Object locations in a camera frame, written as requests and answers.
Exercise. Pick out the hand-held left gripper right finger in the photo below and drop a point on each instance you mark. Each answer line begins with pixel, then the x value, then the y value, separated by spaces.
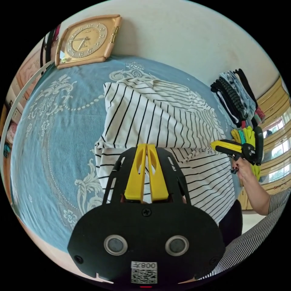
pixel 158 186

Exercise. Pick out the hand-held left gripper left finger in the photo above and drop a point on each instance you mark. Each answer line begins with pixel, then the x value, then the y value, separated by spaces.
pixel 136 181

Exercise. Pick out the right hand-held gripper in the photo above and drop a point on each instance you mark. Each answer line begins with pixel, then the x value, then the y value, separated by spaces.
pixel 249 153

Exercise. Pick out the black and white striped long sleeve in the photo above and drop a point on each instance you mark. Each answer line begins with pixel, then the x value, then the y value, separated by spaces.
pixel 145 118

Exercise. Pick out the person's right forearm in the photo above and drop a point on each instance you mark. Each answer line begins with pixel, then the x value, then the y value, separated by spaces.
pixel 257 195

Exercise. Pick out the person's right hand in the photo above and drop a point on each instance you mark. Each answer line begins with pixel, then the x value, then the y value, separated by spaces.
pixel 243 169

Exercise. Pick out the pile of clothes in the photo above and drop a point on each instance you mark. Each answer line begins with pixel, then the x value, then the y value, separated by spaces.
pixel 236 100

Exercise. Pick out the person's body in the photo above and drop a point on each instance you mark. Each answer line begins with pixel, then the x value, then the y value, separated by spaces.
pixel 261 227

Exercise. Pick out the bed with blue patterned sheet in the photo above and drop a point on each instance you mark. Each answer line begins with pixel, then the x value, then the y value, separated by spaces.
pixel 56 141

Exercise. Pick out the window with yellow frame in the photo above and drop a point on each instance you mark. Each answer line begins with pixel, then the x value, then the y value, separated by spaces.
pixel 276 145

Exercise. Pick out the golden square wall clock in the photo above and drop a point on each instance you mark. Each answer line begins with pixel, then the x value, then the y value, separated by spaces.
pixel 84 42

